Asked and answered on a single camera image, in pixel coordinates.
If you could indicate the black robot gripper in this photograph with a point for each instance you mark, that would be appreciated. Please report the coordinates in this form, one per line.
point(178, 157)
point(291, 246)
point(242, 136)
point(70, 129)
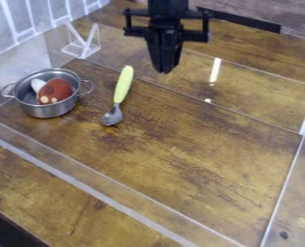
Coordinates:
point(164, 14)

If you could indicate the red toy mushroom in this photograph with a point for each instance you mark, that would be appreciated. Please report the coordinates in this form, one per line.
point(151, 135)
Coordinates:
point(51, 91)

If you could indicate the small silver pot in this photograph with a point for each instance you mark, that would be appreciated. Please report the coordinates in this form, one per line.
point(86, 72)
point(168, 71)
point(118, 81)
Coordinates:
point(23, 94)

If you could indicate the black bar on wall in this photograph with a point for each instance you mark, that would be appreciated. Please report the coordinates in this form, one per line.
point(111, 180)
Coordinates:
point(242, 20)

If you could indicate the spoon with yellow-green handle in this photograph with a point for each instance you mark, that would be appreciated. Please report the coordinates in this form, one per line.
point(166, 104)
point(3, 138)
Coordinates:
point(114, 115)

